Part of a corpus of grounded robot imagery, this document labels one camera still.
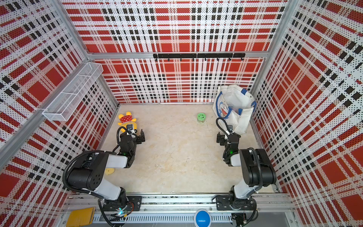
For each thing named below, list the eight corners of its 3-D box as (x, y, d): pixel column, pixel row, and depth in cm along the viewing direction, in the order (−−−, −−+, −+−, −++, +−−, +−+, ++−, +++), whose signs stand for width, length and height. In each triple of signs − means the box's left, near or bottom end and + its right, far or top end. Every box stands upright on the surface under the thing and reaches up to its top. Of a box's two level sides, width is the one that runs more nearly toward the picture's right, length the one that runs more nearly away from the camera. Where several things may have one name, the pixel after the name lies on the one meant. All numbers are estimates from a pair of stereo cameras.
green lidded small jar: (197, 123, 111) (197, 119, 107) (197, 117, 116) (197, 112, 112) (205, 123, 111) (206, 119, 107) (205, 117, 116) (205, 112, 112)
